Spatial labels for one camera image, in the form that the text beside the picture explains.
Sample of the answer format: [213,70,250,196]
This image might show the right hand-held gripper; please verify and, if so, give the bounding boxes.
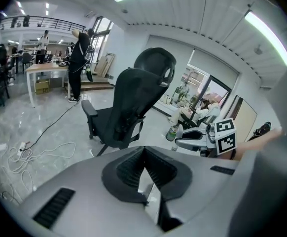
[175,118,237,158]

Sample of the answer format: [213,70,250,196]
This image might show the grey mesh waste bin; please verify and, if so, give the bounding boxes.
[165,125,181,142]

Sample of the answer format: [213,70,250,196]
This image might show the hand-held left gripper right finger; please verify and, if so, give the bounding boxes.
[145,146,241,233]

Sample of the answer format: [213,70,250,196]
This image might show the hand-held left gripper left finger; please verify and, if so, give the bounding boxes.
[17,146,164,237]

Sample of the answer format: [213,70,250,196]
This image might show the white low counter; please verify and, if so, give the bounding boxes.
[152,99,183,119]

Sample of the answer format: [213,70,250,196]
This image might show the beige framed board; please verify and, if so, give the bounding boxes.
[228,95,258,143]

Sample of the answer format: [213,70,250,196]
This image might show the black cable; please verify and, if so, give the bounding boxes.
[26,99,79,150]

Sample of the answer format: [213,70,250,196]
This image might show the wooden table white legs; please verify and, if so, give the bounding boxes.
[25,62,72,109]

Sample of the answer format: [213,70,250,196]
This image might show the black balcony railing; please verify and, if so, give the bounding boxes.
[0,15,86,34]

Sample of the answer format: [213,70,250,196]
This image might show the leaning wooden boards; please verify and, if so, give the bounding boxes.
[94,53,116,79]

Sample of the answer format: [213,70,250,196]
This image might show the black office chair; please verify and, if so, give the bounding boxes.
[81,47,177,157]

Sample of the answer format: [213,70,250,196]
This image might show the cardboard box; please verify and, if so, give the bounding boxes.
[35,79,52,95]

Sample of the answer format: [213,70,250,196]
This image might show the white cable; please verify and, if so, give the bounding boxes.
[0,141,77,200]

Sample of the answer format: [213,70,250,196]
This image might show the person's right forearm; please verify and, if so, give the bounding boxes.
[232,128,286,161]

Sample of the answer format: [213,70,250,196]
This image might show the wooden steps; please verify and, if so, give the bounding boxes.
[80,79,115,92]

